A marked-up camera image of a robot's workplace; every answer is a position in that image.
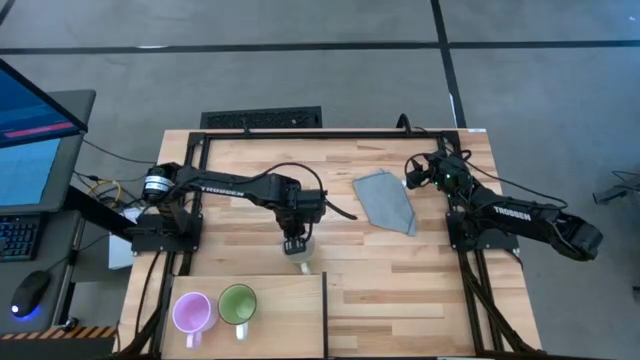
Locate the black tilted monitor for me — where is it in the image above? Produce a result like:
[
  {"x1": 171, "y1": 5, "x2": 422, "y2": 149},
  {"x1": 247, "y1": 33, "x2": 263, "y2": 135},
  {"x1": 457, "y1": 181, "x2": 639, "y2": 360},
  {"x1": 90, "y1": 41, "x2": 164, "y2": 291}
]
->
[{"x1": 0, "y1": 57, "x2": 90, "y2": 150}]

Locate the grey side desk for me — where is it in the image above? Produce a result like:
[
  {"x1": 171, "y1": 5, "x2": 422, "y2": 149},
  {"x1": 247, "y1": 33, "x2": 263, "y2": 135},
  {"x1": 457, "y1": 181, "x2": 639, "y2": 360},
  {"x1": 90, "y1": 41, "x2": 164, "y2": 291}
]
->
[{"x1": 0, "y1": 209, "x2": 84, "y2": 335}]

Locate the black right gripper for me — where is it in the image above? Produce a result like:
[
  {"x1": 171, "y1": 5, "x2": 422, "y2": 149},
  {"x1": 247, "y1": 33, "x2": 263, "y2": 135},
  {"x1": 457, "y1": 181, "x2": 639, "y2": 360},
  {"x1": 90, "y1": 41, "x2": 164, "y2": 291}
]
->
[{"x1": 405, "y1": 152, "x2": 472, "y2": 194}]

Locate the black keyboard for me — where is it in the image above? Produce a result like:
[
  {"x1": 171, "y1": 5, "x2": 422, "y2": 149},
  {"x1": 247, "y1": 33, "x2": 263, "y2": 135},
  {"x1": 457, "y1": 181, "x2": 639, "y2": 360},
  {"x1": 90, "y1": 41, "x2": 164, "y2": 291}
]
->
[{"x1": 0, "y1": 214, "x2": 42, "y2": 264}]

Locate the pink mug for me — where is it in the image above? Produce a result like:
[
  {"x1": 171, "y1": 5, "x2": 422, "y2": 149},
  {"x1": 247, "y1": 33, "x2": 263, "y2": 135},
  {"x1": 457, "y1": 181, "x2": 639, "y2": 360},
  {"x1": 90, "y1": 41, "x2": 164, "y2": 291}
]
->
[{"x1": 171, "y1": 291, "x2": 219, "y2": 350}]

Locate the black floor vent grille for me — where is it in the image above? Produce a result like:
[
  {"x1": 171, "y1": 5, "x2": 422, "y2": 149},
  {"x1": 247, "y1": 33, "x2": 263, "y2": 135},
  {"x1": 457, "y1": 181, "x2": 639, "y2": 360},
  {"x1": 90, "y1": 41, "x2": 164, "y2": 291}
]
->
[{"x1": 199, "y1": 105, "x2": 324, "y2": 130}]

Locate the black table frame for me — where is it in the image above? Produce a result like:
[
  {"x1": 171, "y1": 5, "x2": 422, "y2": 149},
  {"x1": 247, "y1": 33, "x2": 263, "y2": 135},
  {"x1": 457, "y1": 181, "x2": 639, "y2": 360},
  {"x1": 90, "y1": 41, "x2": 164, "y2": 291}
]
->
[{"x1": 114, "y1": 127, "x2": 544, "y2": 360}]

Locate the grey cloth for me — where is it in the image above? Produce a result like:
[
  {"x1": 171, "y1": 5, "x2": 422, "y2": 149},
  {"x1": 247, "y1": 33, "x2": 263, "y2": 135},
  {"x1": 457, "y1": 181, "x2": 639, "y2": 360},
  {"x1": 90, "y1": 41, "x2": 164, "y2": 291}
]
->
[{"x1": 352, "y1": 169, "x2": 418, "y2": 237}]

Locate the grey bezel monitor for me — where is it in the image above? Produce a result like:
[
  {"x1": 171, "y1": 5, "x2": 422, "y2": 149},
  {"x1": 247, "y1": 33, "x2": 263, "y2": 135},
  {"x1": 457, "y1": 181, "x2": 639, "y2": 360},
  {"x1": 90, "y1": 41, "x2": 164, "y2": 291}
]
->
[{"x1": 0, "y1": 89, "x2": 97, "y2": 216}]

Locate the green mug with white handle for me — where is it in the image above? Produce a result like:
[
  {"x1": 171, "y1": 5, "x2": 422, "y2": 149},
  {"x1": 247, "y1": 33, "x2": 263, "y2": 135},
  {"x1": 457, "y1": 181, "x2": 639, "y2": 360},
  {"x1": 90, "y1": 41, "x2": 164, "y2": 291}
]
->
[{"x1": 217, "y1": 283, "x2": 258, "y2": 342}]

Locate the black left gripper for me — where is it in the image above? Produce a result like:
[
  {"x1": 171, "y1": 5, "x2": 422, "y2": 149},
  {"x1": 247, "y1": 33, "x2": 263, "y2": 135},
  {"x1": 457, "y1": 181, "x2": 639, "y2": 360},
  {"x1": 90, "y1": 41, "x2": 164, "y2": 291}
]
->
[{"x1": 279, "y1": 219, "x2": 312, "y2": 257}]

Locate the white box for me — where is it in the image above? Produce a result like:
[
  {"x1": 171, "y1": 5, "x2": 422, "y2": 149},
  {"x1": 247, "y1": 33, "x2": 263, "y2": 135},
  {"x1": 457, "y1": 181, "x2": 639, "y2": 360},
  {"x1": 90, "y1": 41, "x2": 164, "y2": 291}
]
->
[{"x1": 108, "y1": 207, "x2": 146, "y2": 271}]

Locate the black computer mouse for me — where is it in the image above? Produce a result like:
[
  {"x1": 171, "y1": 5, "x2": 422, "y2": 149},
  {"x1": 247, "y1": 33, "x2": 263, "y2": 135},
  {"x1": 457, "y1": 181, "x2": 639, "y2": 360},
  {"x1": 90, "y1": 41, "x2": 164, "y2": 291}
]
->
[{"x1": 9, "y1": 269, "x2": 52, "y2": 319}]

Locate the black cable strap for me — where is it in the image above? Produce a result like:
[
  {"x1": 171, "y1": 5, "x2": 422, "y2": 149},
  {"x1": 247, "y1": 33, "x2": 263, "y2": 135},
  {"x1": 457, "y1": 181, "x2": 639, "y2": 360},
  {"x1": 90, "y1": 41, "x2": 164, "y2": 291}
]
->
[{"x1": 324, "y1": 199, "x2": 359, "y2": 221}]

